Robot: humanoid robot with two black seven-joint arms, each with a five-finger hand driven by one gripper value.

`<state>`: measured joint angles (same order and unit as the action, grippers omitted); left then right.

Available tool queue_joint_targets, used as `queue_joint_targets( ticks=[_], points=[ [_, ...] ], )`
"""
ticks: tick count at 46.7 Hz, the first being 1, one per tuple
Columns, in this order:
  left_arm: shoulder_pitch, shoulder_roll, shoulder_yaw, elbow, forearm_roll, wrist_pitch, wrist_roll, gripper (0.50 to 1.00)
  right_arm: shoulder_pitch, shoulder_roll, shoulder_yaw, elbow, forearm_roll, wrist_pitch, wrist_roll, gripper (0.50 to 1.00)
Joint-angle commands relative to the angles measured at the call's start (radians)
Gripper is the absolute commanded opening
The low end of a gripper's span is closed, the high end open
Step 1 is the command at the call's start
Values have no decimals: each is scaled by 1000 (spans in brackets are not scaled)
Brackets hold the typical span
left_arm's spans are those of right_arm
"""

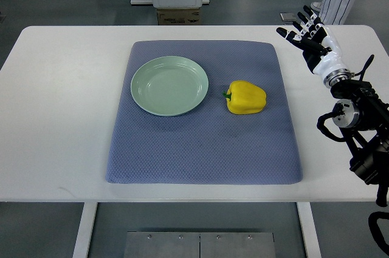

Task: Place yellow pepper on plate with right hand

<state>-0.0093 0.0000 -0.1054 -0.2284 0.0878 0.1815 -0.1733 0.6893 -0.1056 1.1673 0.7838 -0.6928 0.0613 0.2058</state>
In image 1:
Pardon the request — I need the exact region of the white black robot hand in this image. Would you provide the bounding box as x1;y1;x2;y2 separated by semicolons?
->
276;5;354;88

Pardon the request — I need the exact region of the yellow bell pepper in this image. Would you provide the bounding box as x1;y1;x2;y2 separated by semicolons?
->
222;80;267;115

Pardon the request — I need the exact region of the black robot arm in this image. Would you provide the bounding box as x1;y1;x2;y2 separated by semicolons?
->
317;55;388;207

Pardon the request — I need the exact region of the grey floor socket plate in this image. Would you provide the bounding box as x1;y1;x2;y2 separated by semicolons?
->
280;12;297;22

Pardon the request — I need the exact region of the light green plate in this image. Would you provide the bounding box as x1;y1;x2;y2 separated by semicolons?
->
130;56;209;117

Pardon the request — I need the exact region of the blue textured mat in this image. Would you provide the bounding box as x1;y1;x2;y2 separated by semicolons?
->
106;40;303;185

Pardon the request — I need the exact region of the cardboard box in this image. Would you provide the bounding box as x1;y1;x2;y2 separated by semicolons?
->
157;8;201;25

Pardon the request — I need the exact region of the right white table leg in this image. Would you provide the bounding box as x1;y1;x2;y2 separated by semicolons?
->
297;202;322;258

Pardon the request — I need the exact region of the white table leg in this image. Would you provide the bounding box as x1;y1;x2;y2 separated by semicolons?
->
72;202;98;258
297;202;322;258

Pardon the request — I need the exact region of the left white table leg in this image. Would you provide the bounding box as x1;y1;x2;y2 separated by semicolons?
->
72;202;98;258

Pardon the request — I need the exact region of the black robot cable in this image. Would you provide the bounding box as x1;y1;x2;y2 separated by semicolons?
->
368;211;389;258

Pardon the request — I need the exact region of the metal base plate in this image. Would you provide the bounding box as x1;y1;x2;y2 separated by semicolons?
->
124;231;276;257

